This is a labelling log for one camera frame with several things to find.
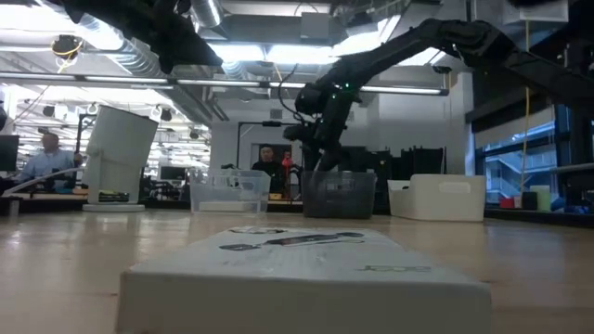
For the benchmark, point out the black gantry frame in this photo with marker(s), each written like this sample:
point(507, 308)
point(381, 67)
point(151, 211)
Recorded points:
point(260, 124)

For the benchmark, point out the black cup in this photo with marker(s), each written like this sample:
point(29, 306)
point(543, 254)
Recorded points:
point(529, 200)

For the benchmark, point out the red cup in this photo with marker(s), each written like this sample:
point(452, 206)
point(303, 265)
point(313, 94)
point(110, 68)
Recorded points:
point(507, 203)

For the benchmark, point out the silver ventilation duct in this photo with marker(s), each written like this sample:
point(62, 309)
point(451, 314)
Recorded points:
point(206, 11)

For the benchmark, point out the large white acer box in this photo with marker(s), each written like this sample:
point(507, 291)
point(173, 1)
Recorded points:
point(301, 287)

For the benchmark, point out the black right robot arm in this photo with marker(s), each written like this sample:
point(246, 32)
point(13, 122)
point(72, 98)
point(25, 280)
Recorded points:
point(464, 37)

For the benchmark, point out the small red object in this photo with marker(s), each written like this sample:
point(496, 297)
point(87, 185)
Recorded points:
point(287, 161)

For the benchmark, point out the person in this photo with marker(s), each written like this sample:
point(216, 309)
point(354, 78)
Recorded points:
point(46, 162)
point(268, 171)

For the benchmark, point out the clear plastic bin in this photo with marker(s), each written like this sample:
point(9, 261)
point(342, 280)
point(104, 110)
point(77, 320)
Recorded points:
point(229, 195)

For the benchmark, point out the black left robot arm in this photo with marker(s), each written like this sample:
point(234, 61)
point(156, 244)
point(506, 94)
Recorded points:
point(116, 14)

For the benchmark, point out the white plastic bin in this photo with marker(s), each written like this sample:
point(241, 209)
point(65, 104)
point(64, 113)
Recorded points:
point(436, 204)

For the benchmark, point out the black storage cabinets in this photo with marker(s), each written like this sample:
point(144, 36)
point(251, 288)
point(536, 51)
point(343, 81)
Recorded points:
point(408, 162)

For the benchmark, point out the long ceiling light strip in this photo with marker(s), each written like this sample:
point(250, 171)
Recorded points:
point(232, 83)

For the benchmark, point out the green cup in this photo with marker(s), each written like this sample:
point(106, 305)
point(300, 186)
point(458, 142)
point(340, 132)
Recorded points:
point(544, 199)

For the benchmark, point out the black computer monitor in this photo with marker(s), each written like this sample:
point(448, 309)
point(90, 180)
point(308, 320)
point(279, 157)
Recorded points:
point(8, 153)

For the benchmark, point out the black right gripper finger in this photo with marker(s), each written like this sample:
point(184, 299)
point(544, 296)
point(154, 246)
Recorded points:
point(312, 160)
point(330, 160)

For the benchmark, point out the dark grey plastic bin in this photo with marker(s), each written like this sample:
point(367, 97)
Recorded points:
point(339, 199)

